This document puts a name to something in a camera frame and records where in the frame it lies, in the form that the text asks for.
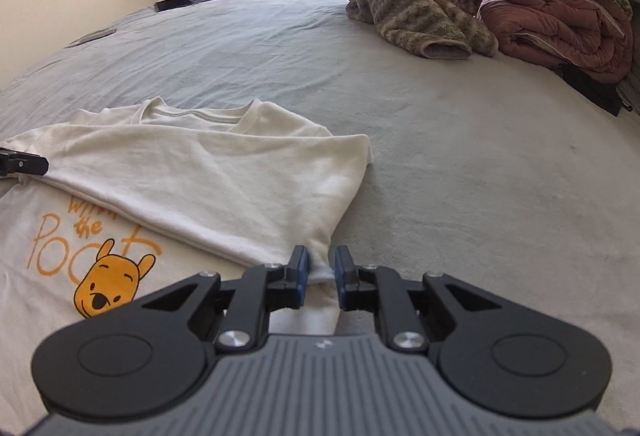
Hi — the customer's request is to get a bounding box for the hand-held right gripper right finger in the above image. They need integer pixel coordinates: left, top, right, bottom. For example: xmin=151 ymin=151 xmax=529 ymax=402
xmin=334 ymin=243 xmax=506 ymax=354

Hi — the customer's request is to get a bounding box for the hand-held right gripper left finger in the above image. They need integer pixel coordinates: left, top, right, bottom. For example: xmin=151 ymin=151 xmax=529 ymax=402
xmin=140 ymin=243 xmax=312 ymax=352

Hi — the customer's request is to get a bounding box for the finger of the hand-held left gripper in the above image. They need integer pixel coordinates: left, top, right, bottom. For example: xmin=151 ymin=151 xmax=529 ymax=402
xmin=0 ymin=147 xmax=49 ymax=177

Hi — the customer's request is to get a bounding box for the white long-sleeve shirt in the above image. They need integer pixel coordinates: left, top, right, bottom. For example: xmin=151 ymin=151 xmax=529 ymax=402
xmin=0 ymin=97 xmax=373 ymax=422

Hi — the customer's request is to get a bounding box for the dark slim flat device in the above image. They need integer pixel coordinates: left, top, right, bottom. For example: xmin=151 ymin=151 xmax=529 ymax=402
xmin=67 ymin=29 xmax=117 ymax=48

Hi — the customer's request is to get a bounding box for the black cloth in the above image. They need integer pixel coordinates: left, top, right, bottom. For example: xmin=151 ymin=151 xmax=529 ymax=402
xmin=557 ymin=61 xmax=631 ymax=117

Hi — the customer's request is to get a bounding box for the pink quilted comforter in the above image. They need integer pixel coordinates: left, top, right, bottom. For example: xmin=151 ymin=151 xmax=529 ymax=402
xmin=477 ymin=0 xmax=633 ymax=84

